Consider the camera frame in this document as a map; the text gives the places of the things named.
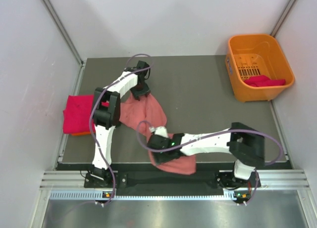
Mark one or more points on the folded magenta t shirt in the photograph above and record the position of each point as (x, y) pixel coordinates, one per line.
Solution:
(77, 113)

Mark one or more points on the folded orange t shirt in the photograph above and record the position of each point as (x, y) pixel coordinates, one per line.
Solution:
(80, 134)

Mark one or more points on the salmon pink t shirt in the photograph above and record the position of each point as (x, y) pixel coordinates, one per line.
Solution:
(148, 108)

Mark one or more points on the orange plastic basket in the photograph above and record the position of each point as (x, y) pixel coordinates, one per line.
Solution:
(253, 55)

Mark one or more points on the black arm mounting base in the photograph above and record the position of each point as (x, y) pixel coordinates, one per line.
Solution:
(147, 180)

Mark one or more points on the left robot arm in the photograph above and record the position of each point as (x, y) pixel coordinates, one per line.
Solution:
(106, 111)

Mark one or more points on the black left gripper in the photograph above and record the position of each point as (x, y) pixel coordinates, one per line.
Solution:
(145, 91)

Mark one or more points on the magenta t shirt in basket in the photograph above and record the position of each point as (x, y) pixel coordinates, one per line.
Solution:
(264, 81)

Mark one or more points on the slotted grey cable duct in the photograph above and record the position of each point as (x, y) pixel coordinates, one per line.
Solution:
(105, 195)

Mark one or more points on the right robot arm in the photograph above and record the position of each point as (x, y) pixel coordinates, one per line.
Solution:
(240, 141)

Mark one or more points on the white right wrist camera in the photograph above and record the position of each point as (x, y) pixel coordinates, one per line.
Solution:
(160, 131)

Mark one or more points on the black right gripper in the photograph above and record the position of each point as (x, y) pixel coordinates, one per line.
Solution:
(159, 159)

